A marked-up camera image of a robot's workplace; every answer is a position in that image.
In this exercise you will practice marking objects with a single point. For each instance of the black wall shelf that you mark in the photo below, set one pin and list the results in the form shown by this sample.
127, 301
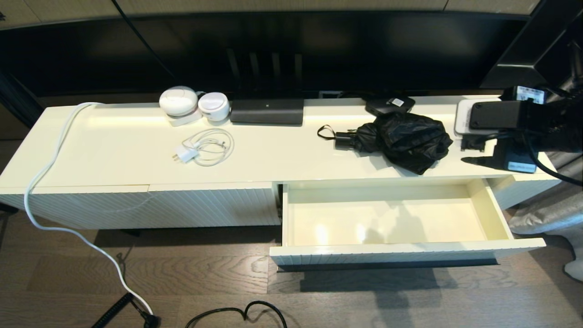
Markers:
524, 59

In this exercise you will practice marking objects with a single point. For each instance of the white fluted drawer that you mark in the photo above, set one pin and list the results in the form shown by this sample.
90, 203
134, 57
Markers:
387, 223

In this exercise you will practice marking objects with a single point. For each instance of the cream TV cabinet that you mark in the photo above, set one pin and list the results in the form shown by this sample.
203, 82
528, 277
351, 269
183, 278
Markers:
114, 150

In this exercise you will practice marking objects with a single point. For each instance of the black set-top box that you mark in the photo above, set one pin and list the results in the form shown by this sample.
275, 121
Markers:
387, 105

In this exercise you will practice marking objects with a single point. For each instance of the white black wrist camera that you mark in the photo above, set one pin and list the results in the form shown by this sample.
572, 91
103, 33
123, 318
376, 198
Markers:
492, 116

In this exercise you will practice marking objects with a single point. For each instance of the white fluted curved cabinet panel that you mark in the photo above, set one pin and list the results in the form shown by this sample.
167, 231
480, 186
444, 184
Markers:
82, 209

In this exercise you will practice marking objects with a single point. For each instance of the black television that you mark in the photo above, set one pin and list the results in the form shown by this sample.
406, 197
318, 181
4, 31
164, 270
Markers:
364, 54

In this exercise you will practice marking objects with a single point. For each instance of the grey curtain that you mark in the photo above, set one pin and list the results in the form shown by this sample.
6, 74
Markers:
546, 209

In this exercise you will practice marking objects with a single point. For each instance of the black router with antennas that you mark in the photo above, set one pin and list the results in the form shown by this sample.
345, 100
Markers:
266, 110

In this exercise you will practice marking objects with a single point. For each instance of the white rounded floor object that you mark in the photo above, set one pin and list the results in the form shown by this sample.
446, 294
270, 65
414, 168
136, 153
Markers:
576, 272

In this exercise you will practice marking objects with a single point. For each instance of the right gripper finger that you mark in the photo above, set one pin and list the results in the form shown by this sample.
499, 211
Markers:
480, 161

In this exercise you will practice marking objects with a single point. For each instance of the large white dome device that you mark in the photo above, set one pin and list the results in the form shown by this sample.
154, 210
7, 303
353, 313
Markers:
178, 100

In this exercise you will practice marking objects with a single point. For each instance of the white fluted flat cabinet door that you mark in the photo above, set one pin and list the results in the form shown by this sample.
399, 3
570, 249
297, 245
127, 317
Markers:
218, 205

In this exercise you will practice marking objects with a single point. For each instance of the black folding umbrella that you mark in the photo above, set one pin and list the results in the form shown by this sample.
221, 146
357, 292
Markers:
410, 141

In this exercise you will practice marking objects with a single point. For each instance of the small white round device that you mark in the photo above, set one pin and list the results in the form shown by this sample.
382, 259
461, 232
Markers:
214, 106

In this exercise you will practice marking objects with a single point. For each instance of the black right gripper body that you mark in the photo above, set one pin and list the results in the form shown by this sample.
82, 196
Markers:
533, 123

